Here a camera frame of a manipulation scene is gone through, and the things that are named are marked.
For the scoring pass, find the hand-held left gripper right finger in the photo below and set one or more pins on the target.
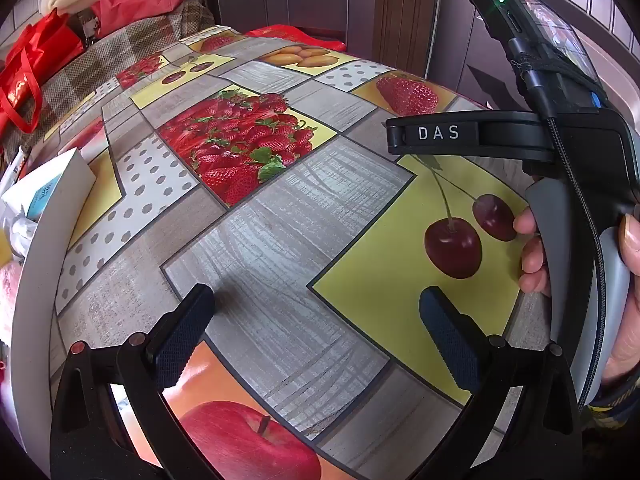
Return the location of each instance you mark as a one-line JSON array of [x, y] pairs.
[[447, 337]]

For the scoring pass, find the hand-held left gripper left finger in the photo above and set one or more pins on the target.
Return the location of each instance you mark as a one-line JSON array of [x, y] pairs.
[[182, 332]]

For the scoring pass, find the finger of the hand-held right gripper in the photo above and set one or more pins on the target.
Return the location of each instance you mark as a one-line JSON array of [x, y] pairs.
[[500, 132]]

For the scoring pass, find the person's right forearm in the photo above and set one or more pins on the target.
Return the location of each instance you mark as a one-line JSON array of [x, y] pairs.
[[617, 402]]

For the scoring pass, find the person's right hand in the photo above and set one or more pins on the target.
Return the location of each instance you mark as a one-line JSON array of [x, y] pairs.
[[627, 330]]

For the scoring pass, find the fruit print tablecloth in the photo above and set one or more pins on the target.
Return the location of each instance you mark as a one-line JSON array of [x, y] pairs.
[[280, 240]]

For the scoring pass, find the white box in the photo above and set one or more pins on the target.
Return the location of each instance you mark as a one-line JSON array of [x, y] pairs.
[[55, 195]]

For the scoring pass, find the white plastic bag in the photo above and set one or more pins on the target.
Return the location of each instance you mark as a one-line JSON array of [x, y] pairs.
[[17, 232]]

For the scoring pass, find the red plastic packet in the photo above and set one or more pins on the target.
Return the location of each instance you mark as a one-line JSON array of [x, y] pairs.
[[295, 37]]

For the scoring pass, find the red shopping bag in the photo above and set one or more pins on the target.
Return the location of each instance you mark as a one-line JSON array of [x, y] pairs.
[[35, 65]]

